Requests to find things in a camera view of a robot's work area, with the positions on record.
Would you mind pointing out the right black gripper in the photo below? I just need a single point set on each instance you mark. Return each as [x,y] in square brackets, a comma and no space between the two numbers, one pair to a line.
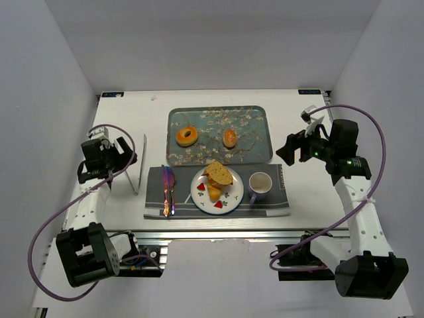
[299,147]

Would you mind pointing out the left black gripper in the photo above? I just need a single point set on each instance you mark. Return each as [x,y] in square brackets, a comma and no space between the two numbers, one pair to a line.
[116,154]

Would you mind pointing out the silver metal tongs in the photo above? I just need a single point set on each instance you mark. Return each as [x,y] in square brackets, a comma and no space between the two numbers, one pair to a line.
[134,172]

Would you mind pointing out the brown bread slice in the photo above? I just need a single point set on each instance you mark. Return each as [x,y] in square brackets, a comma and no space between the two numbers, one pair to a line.
[218,175]

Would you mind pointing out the striped yellow croissant roll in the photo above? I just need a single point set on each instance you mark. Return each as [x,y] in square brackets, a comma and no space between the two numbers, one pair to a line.
[214,193]

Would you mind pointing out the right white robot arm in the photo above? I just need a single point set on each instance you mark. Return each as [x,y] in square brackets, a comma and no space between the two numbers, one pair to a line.
[370,268]

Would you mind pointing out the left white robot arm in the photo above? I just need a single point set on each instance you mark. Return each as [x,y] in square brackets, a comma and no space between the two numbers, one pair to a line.
[87,252]

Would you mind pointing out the lavender ceramic mug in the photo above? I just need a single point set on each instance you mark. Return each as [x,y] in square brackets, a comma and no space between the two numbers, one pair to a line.
[259,185]

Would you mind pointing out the grey striped placemat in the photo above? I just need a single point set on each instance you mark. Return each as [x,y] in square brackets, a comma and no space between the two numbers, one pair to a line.
[274,204]

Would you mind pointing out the iridescent fork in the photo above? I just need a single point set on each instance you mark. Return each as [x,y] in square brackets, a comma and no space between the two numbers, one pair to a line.
[171,184]

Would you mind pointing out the small round glazed bun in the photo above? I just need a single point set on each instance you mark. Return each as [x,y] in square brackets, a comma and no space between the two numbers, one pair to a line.
[229,138]

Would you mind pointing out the right blue table label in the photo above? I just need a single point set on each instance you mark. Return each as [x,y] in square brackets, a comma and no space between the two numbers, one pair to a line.
[309,91]

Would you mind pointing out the blue table label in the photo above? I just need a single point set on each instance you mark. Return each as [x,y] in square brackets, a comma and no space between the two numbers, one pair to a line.
[309,91]
[112,94]

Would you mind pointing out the left blue table label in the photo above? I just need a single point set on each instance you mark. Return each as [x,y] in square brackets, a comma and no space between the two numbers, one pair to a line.
[112,94]

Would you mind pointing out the orange glazed donut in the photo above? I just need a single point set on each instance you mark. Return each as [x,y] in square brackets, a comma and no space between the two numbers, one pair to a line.
[186,136]

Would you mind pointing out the white strawberry pattern plate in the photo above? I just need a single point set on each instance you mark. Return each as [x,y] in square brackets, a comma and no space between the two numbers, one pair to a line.
[231,195]

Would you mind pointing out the floral teal serving tray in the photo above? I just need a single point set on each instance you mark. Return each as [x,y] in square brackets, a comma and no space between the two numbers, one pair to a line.
[250,123]

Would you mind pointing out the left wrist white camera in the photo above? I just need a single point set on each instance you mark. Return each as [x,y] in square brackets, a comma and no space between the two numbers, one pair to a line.
[102,134]

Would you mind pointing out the wrist white camera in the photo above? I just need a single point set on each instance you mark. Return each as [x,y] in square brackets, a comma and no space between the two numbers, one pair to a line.
[102,134]
[312,122]

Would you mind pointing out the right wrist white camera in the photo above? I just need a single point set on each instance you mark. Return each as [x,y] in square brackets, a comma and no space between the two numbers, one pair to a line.
[312,122]

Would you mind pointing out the aluminium table edge rail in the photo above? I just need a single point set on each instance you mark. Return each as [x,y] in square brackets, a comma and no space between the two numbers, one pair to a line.
[269,235]

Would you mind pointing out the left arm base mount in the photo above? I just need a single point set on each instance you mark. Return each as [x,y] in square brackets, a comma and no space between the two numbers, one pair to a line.
[148,260]

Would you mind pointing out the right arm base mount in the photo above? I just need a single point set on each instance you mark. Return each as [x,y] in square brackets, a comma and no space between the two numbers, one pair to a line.
[302,257]

